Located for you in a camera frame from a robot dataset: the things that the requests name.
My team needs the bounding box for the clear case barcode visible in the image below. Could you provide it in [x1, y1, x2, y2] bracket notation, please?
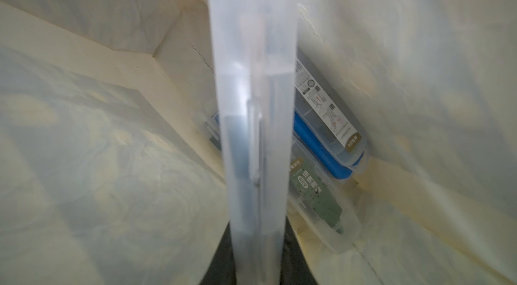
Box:
[295, 50, 368, 166]
[209, 0, 297, 284]

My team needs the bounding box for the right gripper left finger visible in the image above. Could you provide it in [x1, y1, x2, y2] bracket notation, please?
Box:
[199, 224, 236, 285]

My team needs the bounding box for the blue opaque case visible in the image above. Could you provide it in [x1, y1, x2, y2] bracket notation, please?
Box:
[294, 112, 370, 181]

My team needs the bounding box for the cream canvas starry-night tote bag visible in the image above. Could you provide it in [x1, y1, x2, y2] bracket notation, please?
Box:
[1, 0, 516, 284]

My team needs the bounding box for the clear case blue compass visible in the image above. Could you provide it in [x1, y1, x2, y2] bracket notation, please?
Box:
[201, 111, 222, 151]

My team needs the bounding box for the clear case green compass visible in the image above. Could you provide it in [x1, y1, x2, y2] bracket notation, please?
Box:
[288, 136, 362, 253]

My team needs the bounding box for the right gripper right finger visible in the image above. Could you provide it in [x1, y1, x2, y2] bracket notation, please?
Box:
[280, 218, 318, 285]

